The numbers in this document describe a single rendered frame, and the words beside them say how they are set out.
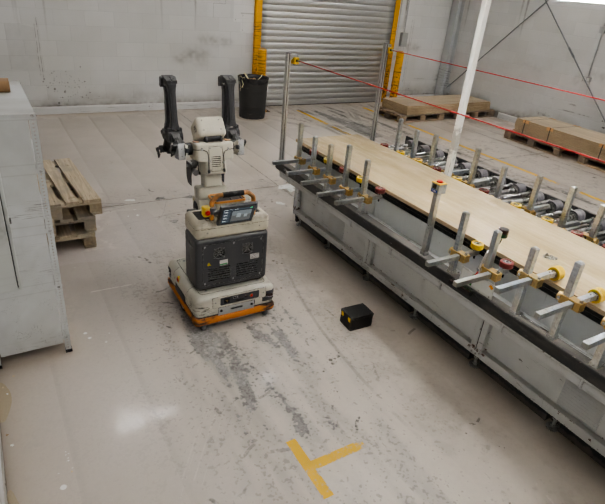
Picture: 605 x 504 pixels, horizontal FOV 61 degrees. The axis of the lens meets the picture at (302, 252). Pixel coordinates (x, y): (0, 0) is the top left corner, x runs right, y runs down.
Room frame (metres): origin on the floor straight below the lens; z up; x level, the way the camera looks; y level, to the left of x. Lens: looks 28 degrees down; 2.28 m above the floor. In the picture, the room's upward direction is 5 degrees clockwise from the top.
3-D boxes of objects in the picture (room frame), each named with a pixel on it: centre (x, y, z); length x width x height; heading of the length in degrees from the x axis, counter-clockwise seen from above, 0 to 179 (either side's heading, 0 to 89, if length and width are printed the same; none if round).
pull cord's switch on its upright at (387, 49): (5.48, -0.65, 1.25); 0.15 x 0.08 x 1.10; 33
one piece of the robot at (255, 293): (3.13, 0.42, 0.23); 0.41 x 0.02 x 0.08; 122
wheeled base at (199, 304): (3.40, 0.61, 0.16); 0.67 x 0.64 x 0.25; 32
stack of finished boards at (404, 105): (11.16, -2.54, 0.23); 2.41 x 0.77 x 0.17; 124
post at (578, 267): (2.31, -1.38, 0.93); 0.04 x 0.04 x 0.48; 33
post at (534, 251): (2.52, -1.24, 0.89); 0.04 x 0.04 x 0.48; 33
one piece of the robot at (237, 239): (3.32, 0.56, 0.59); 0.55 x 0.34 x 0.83; 122
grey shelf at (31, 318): (2.91, 1.87, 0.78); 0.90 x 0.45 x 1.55; 33
